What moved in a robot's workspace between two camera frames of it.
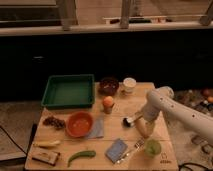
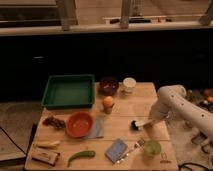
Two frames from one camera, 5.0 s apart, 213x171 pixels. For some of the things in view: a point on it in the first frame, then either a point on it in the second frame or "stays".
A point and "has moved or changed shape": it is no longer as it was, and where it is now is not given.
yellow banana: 47,143 stays
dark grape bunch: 54,122 stays
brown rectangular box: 49,157 stays
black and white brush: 127,122 has moved or changed shape
